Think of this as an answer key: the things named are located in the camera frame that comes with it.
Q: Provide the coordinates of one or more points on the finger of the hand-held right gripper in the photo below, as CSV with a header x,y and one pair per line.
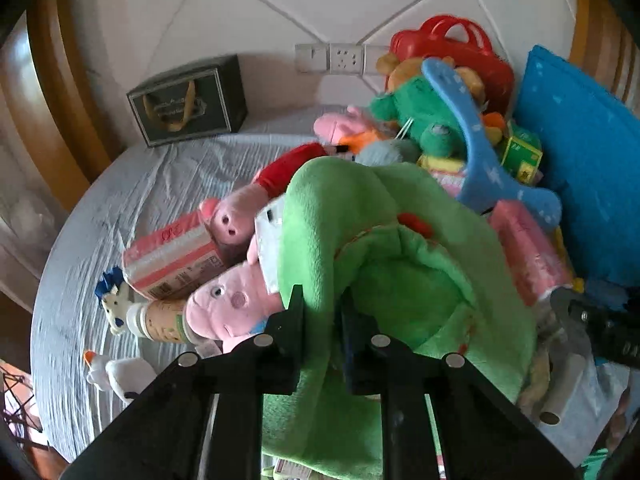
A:
x,y
610,332

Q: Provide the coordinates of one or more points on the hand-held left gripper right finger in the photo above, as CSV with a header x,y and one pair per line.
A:
x,y
351,345

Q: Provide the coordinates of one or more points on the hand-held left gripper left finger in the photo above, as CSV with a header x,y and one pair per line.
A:
x,y
286,350

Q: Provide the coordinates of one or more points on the blue felt storage box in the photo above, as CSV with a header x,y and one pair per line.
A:
x,y
585,160

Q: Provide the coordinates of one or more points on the grey cloth covered desktop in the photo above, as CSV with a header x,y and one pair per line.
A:
x,y
125,185

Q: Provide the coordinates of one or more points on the grey plastic tube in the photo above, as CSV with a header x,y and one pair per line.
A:
x,y
562,390

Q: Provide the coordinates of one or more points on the large pink pig plush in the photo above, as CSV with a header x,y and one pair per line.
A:
x,y
220,305

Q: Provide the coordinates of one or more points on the pink tissue pack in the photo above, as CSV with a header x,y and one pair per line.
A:
x,y
525,245

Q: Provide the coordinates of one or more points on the beige label drink bottle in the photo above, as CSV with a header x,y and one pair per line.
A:
x,y
160,321

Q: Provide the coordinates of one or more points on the pink pig plush red dress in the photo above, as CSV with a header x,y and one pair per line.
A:
x,y
230,217

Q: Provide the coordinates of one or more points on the pink striped carton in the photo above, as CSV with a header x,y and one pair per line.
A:
x,y
165,255

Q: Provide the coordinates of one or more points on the white goose plush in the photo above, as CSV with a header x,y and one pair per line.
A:
x,y
130,372

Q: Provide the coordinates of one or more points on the white toy with blue hair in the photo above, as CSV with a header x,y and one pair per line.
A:
x,y
117,305

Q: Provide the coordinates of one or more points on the grey-blue plush toy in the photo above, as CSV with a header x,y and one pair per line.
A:
x,y
387,152

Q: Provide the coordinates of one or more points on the small green carton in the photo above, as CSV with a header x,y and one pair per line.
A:
x,y
522,155

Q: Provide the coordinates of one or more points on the orange plush toy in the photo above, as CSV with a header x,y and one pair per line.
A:
x,y
362,141

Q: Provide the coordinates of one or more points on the blue star-patterned plush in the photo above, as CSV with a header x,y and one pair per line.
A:
x,y
480,160

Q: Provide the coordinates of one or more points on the small pink plush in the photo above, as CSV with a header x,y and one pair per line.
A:
x,y
335,125

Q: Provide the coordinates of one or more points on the dark green plush toy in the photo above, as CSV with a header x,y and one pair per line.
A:
x,y
400,105

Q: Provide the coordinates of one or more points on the brown teddy bear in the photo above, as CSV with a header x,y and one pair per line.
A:
x,y
400,71

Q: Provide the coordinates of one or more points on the red plastic basket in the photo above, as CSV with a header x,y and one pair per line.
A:
x,y
495,75

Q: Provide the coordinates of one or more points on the white wall socket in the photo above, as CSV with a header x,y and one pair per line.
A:
x,y
345,57

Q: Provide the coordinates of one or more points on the wooden door frame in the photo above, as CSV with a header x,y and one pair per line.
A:
x,y
600,25
55,60

